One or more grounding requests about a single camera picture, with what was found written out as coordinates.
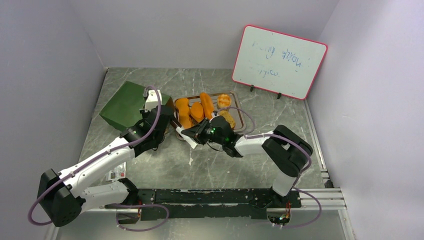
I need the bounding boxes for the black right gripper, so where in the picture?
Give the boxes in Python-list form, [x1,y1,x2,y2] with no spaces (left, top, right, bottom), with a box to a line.
[182,117,225,146]

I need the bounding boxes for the tan round fake bun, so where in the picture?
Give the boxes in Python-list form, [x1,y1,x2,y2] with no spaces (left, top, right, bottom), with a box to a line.
[219,110,236,129]

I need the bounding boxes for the silver metal tongs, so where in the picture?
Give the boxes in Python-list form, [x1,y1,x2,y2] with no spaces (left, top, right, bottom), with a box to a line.
[170,119,198,149]

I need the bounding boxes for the orange fake croissant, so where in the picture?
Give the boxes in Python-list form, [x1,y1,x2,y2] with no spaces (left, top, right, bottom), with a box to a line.
[190,102,205,123]

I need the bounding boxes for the long orange fake baguette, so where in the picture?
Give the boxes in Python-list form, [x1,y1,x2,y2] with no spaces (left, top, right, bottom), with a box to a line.
[199,92,214,120]

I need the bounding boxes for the round orange fake bun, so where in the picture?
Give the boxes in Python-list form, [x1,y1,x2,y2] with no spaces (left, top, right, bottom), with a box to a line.
[216,93,232,109]

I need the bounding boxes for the silver metal tray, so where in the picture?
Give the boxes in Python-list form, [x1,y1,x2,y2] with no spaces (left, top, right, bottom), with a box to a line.
[186,90,247,133]

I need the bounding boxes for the green brown paper bag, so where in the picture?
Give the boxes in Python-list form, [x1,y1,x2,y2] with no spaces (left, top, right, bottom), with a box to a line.
[99,81,175,132]

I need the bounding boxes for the orange fake bread loaf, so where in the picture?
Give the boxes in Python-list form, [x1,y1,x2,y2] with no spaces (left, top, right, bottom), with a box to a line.
[175,98,193,129]

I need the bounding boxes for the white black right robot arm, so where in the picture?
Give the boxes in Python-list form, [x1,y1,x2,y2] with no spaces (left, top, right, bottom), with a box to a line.
[177,116,314,207]

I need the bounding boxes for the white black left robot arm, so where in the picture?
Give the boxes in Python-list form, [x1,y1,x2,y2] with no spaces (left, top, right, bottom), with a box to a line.
[37,105,174,227]

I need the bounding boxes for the white plastic packet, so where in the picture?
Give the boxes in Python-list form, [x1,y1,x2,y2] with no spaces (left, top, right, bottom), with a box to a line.
[106,162,127,182]

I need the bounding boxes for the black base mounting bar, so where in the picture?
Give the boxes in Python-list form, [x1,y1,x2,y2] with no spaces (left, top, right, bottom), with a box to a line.
[121,188,302,221]

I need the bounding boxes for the red framed whiteboard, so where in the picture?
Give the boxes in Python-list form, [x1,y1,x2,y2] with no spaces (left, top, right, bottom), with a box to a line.
[232,24,328,100]

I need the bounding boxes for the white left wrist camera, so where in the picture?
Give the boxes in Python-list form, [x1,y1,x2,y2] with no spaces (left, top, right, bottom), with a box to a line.
[143,89,162,112]

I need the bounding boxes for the aluminium frame rail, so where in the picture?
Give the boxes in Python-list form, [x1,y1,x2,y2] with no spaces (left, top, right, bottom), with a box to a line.
[54,188,348,213]

